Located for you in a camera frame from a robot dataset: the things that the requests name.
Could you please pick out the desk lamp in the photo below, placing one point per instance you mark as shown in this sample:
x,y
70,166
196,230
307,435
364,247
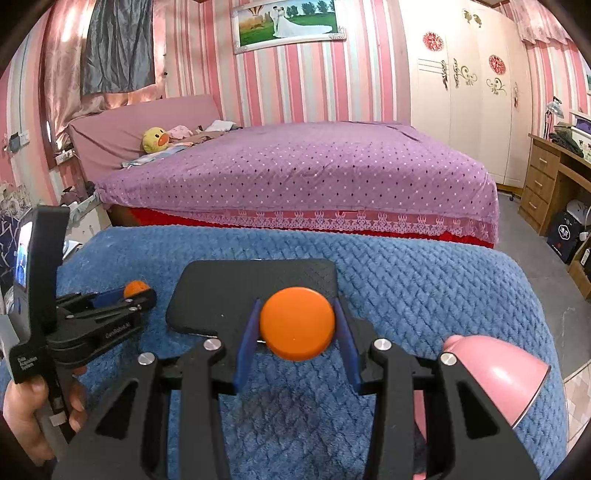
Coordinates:
x,y
554,107

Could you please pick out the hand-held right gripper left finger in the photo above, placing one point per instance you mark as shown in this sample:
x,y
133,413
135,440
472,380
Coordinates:
x,y
247,350

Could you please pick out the black paper bag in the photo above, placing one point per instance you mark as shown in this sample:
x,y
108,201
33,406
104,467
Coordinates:
x,y
561,235

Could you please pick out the pink floral valance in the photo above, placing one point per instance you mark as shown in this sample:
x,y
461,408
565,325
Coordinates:
x,y
540,23

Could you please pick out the cream wardrobe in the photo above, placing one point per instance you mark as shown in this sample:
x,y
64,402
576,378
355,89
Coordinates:
x,y
461,115

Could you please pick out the wall switch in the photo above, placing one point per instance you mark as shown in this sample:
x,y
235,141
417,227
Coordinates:
x,y
14,142

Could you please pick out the white round heater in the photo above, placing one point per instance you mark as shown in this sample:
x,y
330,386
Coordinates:
x,y
579,212

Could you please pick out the black phone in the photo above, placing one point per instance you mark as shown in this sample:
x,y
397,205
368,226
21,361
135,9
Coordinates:
x,y
221,290

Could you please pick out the person's left hand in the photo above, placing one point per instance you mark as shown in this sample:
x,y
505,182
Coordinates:
x,y
23,415

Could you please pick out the pink steel-lined mug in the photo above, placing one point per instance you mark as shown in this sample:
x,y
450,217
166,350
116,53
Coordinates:
x,y
489,369

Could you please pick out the white power strip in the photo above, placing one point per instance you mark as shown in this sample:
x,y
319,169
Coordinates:
x,y
63,156

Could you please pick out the white storage box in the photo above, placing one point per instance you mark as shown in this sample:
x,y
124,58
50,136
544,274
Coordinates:
x,y
586,147

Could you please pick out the pink cloth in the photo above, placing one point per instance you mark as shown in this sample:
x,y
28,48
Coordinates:
x,y
180,131

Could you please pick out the grey hanging cloth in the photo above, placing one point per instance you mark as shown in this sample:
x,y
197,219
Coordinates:
x,y
120,46

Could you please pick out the small brown orange object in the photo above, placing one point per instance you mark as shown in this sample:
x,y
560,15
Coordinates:
x,y
136,288

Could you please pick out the pink satin curtain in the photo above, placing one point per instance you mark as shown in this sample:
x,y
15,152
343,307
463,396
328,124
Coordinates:
x,y
60,69

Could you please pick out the light blue pillow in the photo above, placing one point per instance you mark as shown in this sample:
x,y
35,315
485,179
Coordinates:
x,y
143,159

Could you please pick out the wooden desk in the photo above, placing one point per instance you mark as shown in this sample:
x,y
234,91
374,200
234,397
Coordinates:
x,y
538,184

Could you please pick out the black clothes pile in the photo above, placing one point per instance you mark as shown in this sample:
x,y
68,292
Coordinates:
x,y
568,138

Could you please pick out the red bed skirt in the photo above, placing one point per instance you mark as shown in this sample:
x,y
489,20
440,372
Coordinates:
x,y
184,220

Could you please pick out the white cloth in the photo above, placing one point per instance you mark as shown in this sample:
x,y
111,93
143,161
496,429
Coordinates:
x,y
221,124

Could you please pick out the red paper cutout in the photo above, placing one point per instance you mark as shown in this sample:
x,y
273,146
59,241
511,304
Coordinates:
x,y
433,41
497,63

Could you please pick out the yellow duck plush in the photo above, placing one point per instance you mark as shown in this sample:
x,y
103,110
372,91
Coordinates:
x,y
154,138

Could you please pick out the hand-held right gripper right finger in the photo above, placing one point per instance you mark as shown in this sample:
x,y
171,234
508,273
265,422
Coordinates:
x,y
349,350

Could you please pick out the orange round cap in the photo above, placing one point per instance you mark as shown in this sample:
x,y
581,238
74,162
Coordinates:
x,y
295,323

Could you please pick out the blue knit blanket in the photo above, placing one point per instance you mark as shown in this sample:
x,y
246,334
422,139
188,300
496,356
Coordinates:
x,y
415,300

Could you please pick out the brown garment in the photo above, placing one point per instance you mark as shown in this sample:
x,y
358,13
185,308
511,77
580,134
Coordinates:
x,y
203,137

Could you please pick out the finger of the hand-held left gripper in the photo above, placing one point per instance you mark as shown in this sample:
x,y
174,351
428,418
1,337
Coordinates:
x,y
141,307
106,297

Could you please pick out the pink covered headboard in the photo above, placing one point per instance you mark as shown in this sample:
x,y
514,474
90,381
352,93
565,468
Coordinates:
x,y
115,134

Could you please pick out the purple dotted bed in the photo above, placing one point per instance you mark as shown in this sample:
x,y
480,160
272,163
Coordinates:
x,y
300,170

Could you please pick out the framed wedding photo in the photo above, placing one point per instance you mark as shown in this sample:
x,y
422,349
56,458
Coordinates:
x,y
286,23

